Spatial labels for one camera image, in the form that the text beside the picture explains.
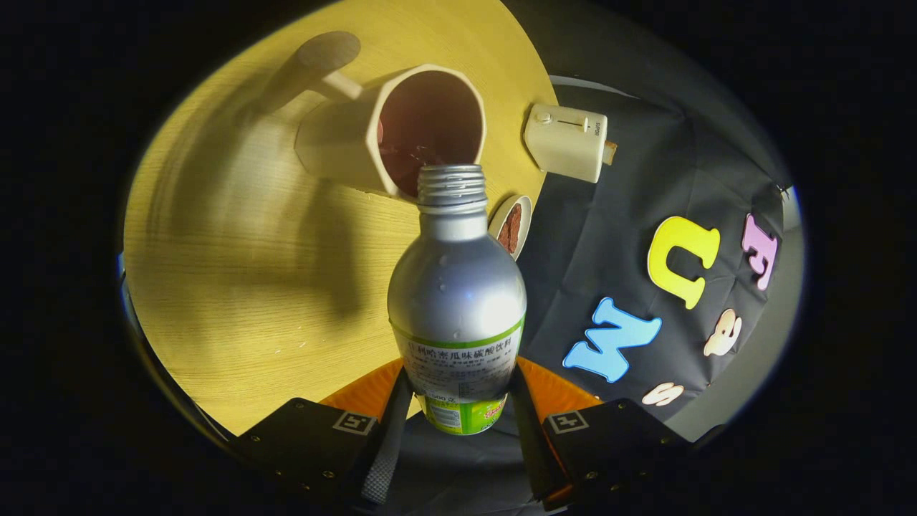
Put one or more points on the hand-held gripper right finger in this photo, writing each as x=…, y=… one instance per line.
x=534, y=451

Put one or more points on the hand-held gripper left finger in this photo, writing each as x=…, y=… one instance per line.
x=315, y=444

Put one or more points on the silver juice bottle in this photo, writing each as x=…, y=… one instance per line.
x=458, y=287

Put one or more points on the wooden table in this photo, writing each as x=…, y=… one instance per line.
x=236, y=287

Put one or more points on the black backdrop cloth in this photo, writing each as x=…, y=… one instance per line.
x=594, y=251

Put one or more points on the brown meat slice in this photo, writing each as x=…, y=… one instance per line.
x=511, y=228

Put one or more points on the white plate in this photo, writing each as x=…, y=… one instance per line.
x=524, y=215

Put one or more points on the toast slice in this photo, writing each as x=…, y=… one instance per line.
x=610, y=153

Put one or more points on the white toaster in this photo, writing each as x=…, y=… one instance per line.
x=566, y=143

